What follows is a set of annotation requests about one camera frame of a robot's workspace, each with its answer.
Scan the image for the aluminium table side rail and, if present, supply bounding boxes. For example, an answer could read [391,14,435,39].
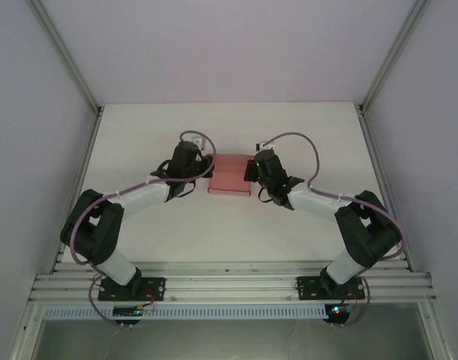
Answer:
[48,108,103,266]
[357,108,410,266]

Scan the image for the aluminium mounting rail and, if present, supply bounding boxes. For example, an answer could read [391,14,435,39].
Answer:
[28,261,439,302]

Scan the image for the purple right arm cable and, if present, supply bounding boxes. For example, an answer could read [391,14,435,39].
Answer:
[263,130,406,330]

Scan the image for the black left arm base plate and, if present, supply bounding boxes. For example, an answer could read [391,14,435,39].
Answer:
[97,276,166,302]

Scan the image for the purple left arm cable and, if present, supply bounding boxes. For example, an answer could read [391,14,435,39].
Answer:
[68,128,217,330]

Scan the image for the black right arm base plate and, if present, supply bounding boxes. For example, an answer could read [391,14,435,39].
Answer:
[296,276,365,302]

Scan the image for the aluminium frame post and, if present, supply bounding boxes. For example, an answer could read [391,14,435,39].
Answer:
[357,0,429,116]
[27,0,103,118]

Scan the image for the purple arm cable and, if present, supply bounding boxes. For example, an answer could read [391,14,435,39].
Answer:
[263,130,406,330]
[68,128,217,330]

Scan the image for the light blue slotted cable duct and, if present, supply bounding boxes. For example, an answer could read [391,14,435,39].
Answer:
[43,304,410,320]

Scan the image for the pink cloth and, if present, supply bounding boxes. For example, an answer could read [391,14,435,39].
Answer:
[206,152,253,197]

